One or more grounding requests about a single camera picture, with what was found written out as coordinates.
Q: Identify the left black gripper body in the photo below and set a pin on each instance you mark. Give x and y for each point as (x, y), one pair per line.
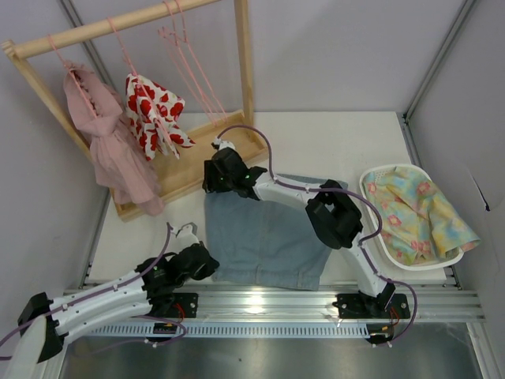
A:
(201, 266)

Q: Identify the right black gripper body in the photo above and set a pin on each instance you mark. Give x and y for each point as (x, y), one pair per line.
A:
(213, 178)

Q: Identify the light blue denim skirt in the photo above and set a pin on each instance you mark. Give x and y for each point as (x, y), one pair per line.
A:
(262, 243)

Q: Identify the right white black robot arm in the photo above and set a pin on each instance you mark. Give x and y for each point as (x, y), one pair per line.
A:
(333, 216)

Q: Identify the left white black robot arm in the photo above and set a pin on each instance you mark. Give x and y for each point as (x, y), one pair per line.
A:
(146, 290)

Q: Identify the pink hanger with dress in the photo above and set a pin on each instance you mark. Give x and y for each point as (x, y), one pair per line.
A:
(71, 73)

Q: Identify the wooden clothes rack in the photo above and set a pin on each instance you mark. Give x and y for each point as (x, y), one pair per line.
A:
(179, 177)

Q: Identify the red floral white garment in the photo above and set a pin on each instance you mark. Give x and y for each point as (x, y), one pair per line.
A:
(153, 114)

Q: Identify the pink dress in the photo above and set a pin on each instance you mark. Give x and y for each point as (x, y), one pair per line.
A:
(119, 163)

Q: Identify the white perforated plastic basket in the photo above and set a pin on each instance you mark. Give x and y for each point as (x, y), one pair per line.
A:
(450, 260)

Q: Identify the pastel floral cloth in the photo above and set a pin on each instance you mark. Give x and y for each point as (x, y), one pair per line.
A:
(426, 209)

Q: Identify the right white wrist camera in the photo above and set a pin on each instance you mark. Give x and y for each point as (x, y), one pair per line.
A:
(220, 144)

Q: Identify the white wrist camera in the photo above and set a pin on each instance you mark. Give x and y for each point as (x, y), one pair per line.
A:
(184, 237)
(220, 144)

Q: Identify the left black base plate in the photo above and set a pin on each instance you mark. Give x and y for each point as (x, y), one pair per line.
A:
(176, 305)

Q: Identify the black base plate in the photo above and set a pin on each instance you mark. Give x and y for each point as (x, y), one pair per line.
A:
(176, 305)
(360, 306)

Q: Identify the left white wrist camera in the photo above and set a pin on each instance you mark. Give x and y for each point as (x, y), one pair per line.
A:
(184, 237)

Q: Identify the white slotted cable duct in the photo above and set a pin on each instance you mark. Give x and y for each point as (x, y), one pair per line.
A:
(255, 330)

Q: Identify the aluminium mounting rail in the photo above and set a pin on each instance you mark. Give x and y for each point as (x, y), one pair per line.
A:
(239, 303)

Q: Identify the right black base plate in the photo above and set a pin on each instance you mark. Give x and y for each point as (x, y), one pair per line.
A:
(360, 306)

